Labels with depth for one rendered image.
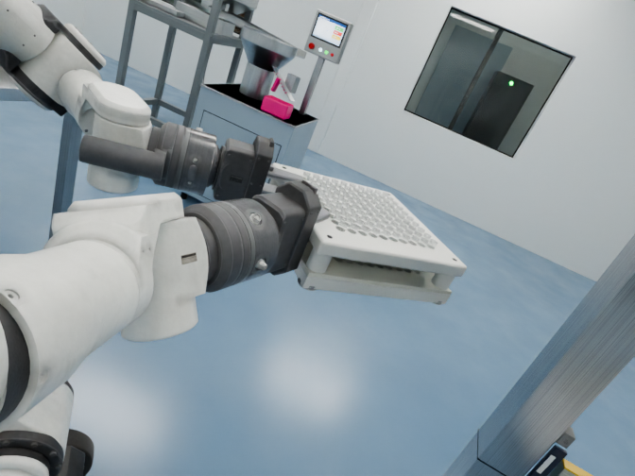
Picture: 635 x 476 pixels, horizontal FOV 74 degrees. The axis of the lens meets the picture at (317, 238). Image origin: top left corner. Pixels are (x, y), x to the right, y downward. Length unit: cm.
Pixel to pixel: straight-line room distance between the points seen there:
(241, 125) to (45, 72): 191
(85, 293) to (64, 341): 3
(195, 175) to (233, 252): 22
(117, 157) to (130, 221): 27
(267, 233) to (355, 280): 17
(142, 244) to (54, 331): 11
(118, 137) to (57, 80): 25
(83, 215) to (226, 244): 13
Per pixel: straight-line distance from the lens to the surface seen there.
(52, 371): 22
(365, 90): 519
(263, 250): 43
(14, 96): 136
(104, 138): 61
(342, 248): 52
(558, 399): 64
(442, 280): 65
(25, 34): 82
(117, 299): 27
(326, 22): 289
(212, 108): 273
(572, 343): 60
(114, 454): 154
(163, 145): 59
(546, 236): 558
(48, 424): 79
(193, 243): 38
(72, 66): 83
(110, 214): 31
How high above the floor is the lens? 127
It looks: 24 degrees down
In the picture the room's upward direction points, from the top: 23 degrees clockwise
